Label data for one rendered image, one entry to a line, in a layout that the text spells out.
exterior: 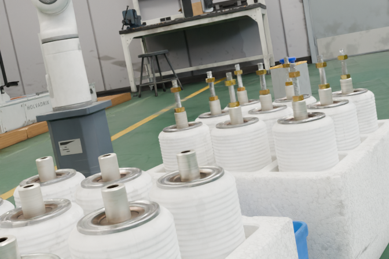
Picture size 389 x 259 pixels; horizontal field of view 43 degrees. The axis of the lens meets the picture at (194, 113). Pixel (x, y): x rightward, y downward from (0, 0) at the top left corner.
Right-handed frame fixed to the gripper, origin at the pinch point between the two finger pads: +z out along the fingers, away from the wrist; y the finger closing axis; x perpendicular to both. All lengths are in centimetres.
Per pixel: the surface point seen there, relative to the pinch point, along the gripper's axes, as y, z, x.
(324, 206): 33.7, 33.3, -8.2
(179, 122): 5.0, 20.6, -11.9
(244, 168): 19.1, 28.6, -9.8
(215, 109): 0.9, 20.6, -0.6
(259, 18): -313, -13, 302
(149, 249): 46, 24, -42
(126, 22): -406, -35, 197
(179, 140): 7.7, 23.3, -14.4
